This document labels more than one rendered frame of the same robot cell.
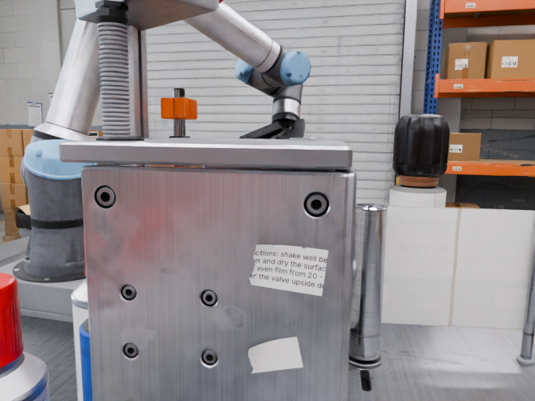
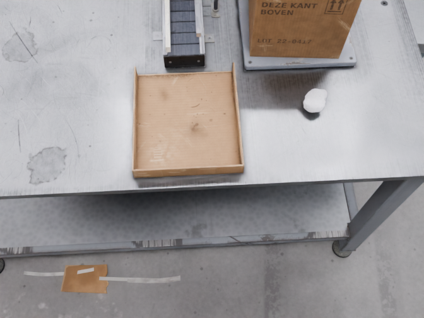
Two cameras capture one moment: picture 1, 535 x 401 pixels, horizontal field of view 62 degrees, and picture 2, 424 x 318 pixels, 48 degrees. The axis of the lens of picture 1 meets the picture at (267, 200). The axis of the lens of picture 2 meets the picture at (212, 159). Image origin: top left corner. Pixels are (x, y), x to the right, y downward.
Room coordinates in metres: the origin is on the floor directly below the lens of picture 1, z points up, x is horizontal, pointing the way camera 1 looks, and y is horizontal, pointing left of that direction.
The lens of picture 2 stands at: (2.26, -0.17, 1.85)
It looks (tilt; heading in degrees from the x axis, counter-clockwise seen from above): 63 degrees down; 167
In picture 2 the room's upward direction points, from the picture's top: 1 degrees clockwise
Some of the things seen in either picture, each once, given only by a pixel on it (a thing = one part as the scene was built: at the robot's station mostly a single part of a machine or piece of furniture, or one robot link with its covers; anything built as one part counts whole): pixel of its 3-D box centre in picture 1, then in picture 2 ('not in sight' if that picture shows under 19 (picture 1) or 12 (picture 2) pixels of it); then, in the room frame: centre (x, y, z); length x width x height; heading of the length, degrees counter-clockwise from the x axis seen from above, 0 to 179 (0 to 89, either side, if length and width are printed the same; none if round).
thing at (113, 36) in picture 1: (115, 101); not in sight; (0.51, 0.17, 1.18); 0.04 x 0.04 x 0.21
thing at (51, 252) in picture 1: (68, 239); not in sight; (0.81, 0.38, 0.94); 0.15 x 0.15 x 0.10
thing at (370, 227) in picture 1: (366, 284); not in sight; (0.49, -0.12, 0.97); 0.05 x 0.05 x 0.19
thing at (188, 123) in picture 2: not in sight; (186, 117); (1.64, -0.09, 0.85); 0.30 x 0.26 x 0.04; 172
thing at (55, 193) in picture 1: (62, 177); not in sight; (0.81, 0.38, 1.06); 0.13 x 0.12 x 0.14; 32
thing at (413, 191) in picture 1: (415, 209); not in sight; (0.69, -0.24, 1.03); 0.09 x 0.09 x 0.30
